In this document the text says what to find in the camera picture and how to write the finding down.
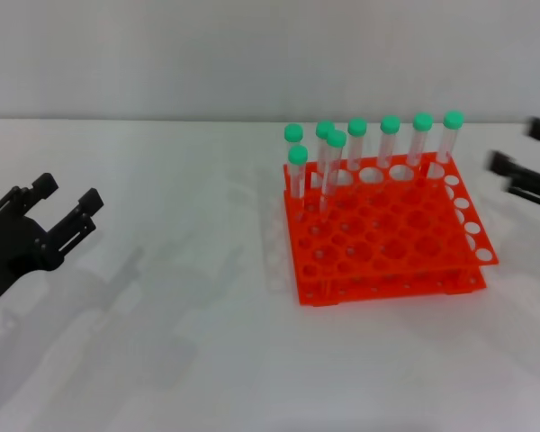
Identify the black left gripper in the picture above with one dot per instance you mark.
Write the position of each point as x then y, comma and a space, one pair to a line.
13, 243

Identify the green-capped clear test tube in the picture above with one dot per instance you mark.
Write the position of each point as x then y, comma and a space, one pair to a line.
336, 138
357, 126
294, 132
453, 119
390, 124
298, 154
323, 128
423, 121

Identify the orange test tube rack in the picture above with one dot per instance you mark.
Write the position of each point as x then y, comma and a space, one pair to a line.
387, 243

